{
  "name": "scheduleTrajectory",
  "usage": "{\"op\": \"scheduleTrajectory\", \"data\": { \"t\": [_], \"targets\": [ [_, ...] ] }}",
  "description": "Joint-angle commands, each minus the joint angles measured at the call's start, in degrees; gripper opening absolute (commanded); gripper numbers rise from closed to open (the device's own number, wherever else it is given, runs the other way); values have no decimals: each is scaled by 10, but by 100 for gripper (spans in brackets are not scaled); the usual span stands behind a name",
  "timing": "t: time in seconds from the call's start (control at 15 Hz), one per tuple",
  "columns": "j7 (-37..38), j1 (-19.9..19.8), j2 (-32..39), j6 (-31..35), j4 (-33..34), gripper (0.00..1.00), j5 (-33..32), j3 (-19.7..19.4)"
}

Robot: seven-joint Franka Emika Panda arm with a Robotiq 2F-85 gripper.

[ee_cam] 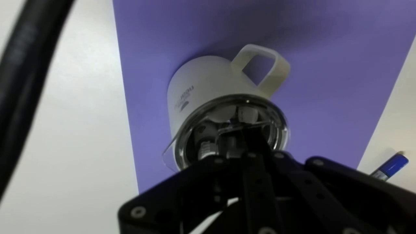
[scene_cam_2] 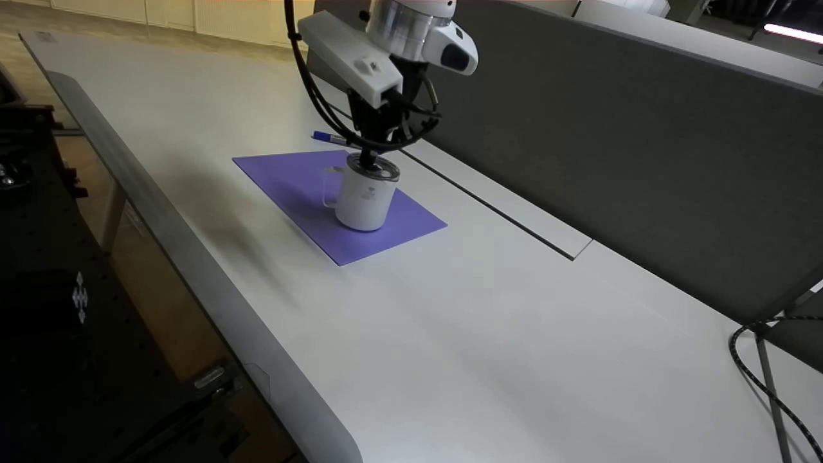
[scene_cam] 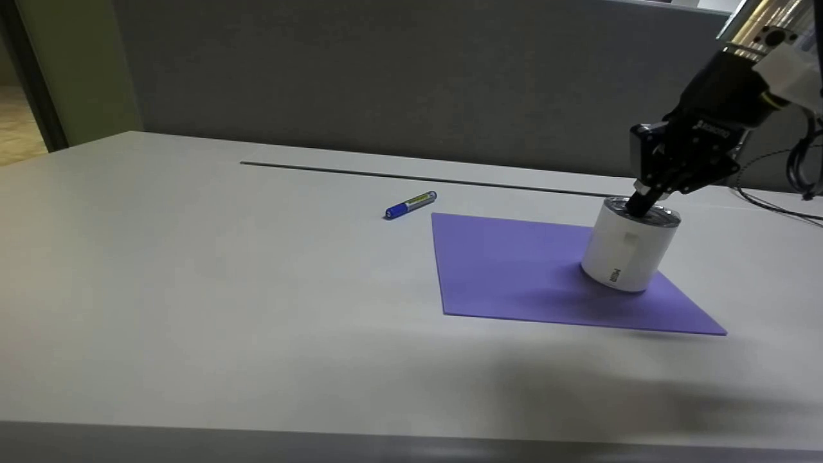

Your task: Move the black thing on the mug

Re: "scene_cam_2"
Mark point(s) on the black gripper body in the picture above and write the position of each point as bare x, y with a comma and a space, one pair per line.
377, 117

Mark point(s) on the grey metal pole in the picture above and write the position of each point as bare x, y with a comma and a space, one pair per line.
773, 402

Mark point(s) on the blue and grey marker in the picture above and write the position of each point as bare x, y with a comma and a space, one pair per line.
322, 133

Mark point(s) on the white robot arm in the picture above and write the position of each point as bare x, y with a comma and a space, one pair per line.
360, 54

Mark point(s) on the beige cabinet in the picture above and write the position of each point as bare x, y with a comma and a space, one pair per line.
214, 15

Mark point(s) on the large grey partition panel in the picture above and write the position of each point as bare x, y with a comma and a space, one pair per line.
643, 155

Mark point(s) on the purple rectangular mat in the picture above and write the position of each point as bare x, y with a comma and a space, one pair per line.
283, 180

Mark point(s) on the white ceramic mug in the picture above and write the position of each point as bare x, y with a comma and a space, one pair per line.
363, 207

